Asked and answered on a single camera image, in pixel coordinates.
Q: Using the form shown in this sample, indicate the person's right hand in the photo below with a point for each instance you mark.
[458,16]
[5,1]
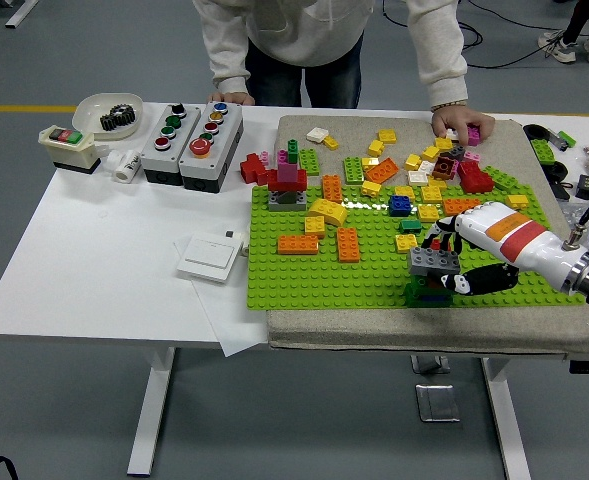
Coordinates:
[231,97]

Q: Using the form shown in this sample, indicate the person's left hand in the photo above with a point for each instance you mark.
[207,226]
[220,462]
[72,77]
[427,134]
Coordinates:
[461,119]

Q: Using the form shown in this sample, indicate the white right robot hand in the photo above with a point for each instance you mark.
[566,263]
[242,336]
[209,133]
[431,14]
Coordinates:
[504,230]

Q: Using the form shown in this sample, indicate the white square brick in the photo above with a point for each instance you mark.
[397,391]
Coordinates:
[317,134]
[426,167]
[419,178]
[452,135]

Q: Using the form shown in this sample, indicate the magenta brick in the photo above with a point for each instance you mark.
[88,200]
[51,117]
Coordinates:
[474,137]

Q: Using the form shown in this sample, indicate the yellow square brick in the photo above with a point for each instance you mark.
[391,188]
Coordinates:
[431,195]
[443,144]
[413,161]
[371,188]
[406,243]
[405,191]
[388,136]
[439,183]
[370,161]
[314,226]
[430,153]
[428,213]
[376,148]
[517,201]

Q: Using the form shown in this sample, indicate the dark grey brick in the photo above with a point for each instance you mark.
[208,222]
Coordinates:
[456,152]

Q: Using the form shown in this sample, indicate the brown square brick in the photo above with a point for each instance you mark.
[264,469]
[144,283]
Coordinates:
[445,167]

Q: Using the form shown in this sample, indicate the red rounded brick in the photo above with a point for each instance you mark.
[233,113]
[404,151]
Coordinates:
[479,182]

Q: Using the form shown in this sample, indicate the grey long brick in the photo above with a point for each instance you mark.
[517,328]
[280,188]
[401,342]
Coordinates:
[431,260]

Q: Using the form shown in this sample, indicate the person's right forearm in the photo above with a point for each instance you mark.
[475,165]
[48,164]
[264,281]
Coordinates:
[229,65]

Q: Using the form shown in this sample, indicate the person's left forearm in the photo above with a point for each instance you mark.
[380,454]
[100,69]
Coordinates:
[444,70]

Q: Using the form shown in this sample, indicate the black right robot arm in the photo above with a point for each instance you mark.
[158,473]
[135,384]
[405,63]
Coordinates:
[581,275]

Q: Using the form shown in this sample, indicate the green long brick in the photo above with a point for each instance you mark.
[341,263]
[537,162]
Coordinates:
[506,179]
[354,170]
[310,162]

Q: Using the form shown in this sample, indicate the small pink brick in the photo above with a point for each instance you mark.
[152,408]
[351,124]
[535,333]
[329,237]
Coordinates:
[265,157]

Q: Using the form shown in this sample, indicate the red square brick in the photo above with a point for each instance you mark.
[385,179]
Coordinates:
[435,245]

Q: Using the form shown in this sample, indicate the red stepped brick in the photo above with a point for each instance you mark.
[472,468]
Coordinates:
[251,170]

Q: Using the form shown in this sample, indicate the green narrow brick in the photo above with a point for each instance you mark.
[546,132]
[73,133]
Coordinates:
[293,147]

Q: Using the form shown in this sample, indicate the dark orange square brick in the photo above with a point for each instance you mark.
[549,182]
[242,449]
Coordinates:
[431,283]

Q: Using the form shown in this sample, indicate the red wide brick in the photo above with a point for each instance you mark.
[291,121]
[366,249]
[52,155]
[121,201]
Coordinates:
[272,180]

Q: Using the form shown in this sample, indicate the dark green small brick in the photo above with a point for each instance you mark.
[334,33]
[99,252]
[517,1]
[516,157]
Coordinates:
[410,226]

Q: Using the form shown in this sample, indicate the pink tall brick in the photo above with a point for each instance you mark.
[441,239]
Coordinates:
[288,172]

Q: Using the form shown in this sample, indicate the blue flat brick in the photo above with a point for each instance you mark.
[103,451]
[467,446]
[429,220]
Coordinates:
[434,299]

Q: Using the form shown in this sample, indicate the blue square brick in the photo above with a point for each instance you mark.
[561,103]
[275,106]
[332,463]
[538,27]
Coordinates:
[400,205]

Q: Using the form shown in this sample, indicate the yellow narrow brick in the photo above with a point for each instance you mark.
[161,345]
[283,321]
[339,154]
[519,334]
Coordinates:
[331,143]

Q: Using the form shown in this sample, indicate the green stacked bricks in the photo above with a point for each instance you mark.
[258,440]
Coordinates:
[414,295]

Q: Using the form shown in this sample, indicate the grey square brick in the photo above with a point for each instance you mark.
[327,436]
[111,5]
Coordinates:
[273,204]

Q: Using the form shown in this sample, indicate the green studded baseplate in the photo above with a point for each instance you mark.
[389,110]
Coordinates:
[374,280]

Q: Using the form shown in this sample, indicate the yellow curved brick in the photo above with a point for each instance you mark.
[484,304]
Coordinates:
[328,210]

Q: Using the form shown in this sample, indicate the grey emergency stop box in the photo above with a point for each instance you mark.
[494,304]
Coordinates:
[221,145]

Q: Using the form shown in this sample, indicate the clear plastic bag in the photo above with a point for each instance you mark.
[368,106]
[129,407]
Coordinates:
[571,215]

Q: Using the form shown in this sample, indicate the grey four-button box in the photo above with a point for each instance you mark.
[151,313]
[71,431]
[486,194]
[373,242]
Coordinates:
[154,155]

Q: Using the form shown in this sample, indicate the silver black tool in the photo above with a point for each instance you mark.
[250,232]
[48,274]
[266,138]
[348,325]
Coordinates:
[556,139]

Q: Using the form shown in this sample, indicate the black gear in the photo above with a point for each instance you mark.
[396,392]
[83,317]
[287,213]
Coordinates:
[118,117]

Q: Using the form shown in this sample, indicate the white pipe fitting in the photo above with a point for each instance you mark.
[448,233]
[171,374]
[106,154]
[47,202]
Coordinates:
[126,167]

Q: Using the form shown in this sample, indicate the white dish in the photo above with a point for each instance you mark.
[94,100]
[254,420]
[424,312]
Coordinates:
[86,117]

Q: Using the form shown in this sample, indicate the background person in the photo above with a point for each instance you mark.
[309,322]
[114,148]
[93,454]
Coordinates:
[574,25]

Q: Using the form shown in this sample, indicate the metal floor box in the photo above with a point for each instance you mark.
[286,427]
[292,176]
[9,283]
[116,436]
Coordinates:
[430,364]

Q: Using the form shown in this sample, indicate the metal floor plate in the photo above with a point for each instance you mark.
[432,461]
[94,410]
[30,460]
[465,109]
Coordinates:
[438,402]

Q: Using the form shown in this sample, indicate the white table leg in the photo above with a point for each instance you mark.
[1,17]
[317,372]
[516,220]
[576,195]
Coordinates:
[509,425]
[149,410]

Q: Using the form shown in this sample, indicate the white table foot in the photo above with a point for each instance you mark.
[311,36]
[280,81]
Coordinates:
[21,14]

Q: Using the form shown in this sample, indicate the white paper sheet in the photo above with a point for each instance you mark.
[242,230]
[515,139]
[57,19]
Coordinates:
[234,330]

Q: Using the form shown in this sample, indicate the white wall switch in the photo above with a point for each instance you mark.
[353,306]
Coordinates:
[206,260]

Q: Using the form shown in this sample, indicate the cream switch box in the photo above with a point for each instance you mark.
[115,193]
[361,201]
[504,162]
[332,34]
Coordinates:
[69,145]

